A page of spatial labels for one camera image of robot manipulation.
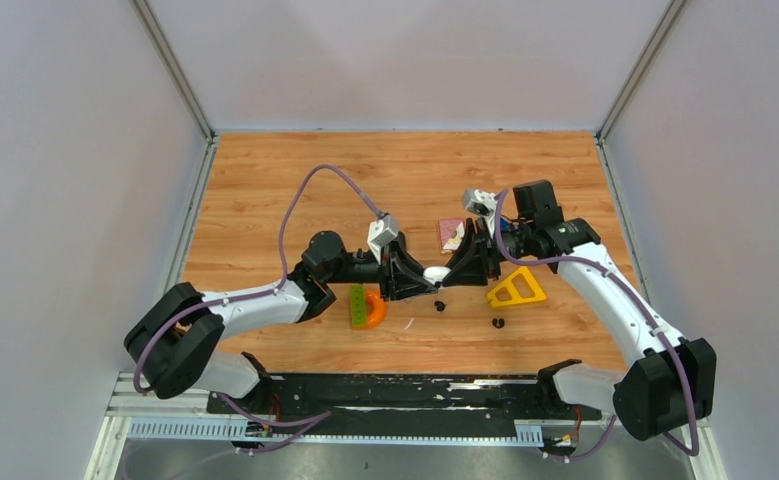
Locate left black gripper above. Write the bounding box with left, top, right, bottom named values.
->
left=325, top=235, right=439, bottom=304

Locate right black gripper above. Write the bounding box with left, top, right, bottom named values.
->
left=440, top=217, right=533, bottom=285

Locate white earbud charging case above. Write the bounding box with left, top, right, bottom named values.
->
left=422, top=266, right=451, bottom=285

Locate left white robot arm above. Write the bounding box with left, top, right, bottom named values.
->
left=124, top=231, right=449, bottom=413

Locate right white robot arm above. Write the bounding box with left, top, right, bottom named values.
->
left=424, top=180, right=717, bottom=456

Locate playing card box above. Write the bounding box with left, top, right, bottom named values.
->
left=437, top=218, right=464, bottom=254

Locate green toy brick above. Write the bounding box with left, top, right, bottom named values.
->
left=349, top=284, right=368, bottom=329

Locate yellow triangle block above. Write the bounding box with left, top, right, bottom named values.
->
left=486, top=266, right=547, bottom=309

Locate orange half ring block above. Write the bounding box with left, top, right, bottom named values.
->
left=364, top=289, right=387, bottom=328

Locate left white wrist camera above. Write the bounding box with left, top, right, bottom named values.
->
left=367, top=214, right=400, bottom=258

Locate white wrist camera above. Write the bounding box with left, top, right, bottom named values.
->
left=367, top=214, right=400, bottom=258
left=461, top=188, right=497, bottom=216

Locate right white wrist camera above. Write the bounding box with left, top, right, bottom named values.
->
left=461, top=188, right=497, bottom=216

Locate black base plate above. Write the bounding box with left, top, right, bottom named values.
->
left=236, top=373, right=602, bottom=438

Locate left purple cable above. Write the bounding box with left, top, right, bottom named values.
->
left=131, top=163, right=387, bottom=397

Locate slotted cable duct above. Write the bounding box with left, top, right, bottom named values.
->
left=127, top=415, right=545, bottom=447

